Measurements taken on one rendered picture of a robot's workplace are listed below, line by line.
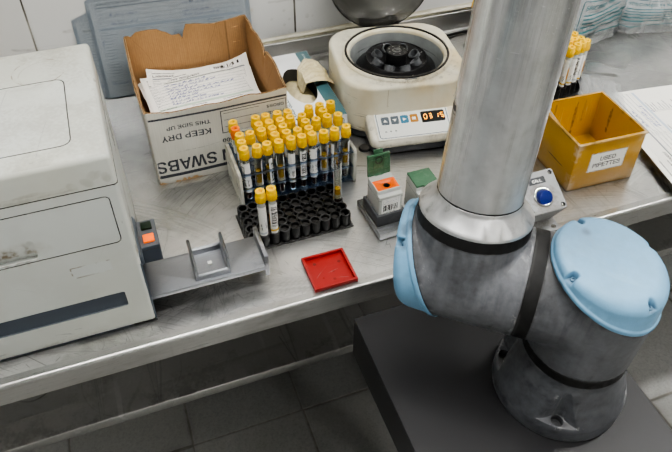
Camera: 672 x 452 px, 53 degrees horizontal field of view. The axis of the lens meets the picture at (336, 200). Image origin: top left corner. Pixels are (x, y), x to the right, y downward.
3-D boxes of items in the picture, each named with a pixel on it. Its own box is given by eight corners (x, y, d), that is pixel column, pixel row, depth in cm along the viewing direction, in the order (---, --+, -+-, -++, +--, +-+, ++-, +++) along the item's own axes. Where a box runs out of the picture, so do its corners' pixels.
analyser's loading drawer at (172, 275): (128, 312, 94) (120, 287, 90) (122, 278, 99) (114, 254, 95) (270, 274, 99) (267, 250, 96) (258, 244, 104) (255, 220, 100)
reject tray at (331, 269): (315, 293, 99) (315, 289, 99) (301, 261, 104) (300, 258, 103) (358, 281, 101) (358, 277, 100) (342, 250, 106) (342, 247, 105)
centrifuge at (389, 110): (352, 160, 123) (353, 103, 114) (323, 76, 144) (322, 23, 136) (477, 145, 126) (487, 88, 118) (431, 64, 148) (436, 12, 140)
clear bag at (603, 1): (564, 60, 149) (585, -21, 137) (506, 30, 160) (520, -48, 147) (635, 27, 160) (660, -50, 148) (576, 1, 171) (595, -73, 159)
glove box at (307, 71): (294, 155, 124) (291, 112, 117) (259, 89, 140) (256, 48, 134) (356, 141, 127) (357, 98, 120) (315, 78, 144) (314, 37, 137)
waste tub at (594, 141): (565, 193, 116) (579, 146, 109) (526, 147, 125) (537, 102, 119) (632, 177, 119) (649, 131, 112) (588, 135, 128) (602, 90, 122)
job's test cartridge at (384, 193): (378, 225, 108) (380, 195, 104) (366, 206, 111) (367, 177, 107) (400, 218, 109) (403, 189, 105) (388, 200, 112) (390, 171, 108)
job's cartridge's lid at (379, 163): (367, 153, 104) (366, 151, 105) (368, 178, 107) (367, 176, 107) (390, 147, 105) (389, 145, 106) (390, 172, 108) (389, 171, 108)
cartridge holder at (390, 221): (379, 241, 107) (380, 225, 105) (357, 206, 113) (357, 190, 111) (410, 232, 109) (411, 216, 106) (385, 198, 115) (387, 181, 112)
